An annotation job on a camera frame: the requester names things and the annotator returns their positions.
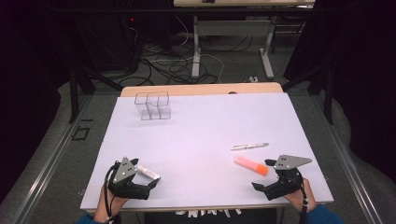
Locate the person's black printed shirt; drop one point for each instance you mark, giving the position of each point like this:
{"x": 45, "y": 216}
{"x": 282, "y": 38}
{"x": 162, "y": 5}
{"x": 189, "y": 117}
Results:
{"x": 162, "y": 218}

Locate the desk with white legs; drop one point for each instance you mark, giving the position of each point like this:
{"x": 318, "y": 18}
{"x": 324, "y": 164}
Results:
{"x": 195, "y": 46}

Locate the clear acrylic organizer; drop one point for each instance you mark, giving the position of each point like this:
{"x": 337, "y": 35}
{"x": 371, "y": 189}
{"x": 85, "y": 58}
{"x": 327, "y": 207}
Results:
{"x": 152, "y": 105}

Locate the black horizontal bar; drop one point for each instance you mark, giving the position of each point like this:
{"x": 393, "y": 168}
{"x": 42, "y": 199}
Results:
{"x": 124, "y": 11}

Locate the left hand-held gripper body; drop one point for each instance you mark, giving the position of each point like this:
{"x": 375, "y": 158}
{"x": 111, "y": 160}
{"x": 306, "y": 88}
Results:
{"x": 124, "y": 171}

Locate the black metal stand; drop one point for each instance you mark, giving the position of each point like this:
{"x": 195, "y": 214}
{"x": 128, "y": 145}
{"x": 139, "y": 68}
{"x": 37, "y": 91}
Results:
{"x": 328, "y": 93}
{"x": 73, "y": 93}

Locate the white eraser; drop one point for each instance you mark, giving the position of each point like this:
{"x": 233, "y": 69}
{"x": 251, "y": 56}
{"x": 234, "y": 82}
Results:
{"x": 146, "y": 171}

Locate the white plug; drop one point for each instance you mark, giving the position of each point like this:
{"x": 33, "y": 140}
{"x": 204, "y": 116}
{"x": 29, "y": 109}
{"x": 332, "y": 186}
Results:
{"x": 253, "y": 79}

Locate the person's left hand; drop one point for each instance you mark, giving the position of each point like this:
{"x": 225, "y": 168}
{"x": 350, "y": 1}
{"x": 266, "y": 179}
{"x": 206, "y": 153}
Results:
{"x": 101, "y": 211}

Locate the silver pen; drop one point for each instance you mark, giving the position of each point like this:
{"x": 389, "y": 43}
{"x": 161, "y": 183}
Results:
{"x": 249, "y": 146}

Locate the black computer tower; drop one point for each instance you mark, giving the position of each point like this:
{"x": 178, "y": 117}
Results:
{"x": 124, "y": 40}

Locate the orange highlighter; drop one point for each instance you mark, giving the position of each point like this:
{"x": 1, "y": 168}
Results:
{"x": 250, "y": 165}

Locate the aluminium floor rail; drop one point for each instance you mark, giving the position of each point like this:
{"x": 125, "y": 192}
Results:
{"x": 46, "y": 168}
{"x": 345, "y": 161}

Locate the person's right hand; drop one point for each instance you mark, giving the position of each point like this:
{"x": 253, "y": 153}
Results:
{"x": 295, "y": 199}

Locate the white table sheet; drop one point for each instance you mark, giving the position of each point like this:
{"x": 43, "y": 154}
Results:
{"x": 193, "y": 149}

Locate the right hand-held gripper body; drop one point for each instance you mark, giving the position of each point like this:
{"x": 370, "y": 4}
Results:
{"x": 288, "y": 182}

